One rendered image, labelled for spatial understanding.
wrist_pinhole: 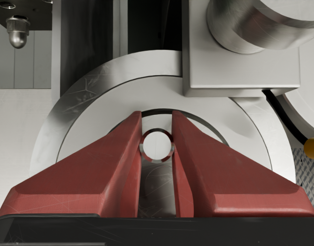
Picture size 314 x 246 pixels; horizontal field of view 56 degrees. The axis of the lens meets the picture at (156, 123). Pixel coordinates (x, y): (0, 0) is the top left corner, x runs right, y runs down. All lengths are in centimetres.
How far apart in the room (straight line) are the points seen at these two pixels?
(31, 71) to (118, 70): 267
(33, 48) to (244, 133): 275
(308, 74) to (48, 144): 15
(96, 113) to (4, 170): 40
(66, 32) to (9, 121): 36
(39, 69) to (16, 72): 24
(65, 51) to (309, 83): 15
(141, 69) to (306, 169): 27
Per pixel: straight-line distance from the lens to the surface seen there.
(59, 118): 17
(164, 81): 16
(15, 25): 55
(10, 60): 299
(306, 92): 19
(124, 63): 17
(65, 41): 20
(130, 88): 16
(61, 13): 19
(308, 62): 19
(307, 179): 39
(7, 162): 54
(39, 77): 277
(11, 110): 54
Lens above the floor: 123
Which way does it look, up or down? 3 degrees down
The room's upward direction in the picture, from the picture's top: 180 degrees clockwise
